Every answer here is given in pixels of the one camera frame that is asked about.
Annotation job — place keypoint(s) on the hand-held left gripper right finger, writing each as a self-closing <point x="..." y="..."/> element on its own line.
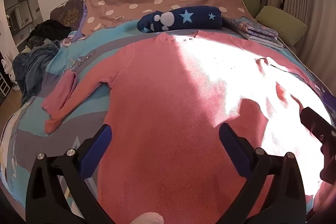
<point x="233" y="146"/>

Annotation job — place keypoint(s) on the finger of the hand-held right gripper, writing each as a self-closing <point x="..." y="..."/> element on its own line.
<point x="315" y="124"/>

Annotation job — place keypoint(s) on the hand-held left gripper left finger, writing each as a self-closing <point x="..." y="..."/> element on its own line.
<point x="97" y="150"/>

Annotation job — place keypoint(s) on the pink knit sweater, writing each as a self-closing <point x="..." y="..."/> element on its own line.
<point x="170" y="108"/>

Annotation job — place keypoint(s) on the turquoise and grey bedspread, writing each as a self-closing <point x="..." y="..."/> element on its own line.
<point x="34" y="140"/>

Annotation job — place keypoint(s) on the white folded garment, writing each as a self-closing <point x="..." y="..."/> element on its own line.
<point x="267" y="41"/>

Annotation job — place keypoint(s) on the green long pillow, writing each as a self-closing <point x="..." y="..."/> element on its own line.
<point x="283" y="23"/>

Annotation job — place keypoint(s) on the crumpled blue blanket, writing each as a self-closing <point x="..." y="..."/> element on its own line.
<point x="34" y="64"/>

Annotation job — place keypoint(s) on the blue floral folded garment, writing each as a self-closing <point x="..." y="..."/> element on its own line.
<point x="249" y="27"/>

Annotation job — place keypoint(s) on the beige curtain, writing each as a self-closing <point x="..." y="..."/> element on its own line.
<point x="309" y="3"/>

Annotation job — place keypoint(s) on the navy star print blanket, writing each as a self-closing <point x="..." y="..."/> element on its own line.
<point x="194" y="18"/>

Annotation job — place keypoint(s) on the grey tree print pillow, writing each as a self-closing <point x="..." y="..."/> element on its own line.
<point x="69" y="10"/>

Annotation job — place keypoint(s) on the arched wall mirror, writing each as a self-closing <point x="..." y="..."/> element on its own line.
<point x="21" y="8"/>

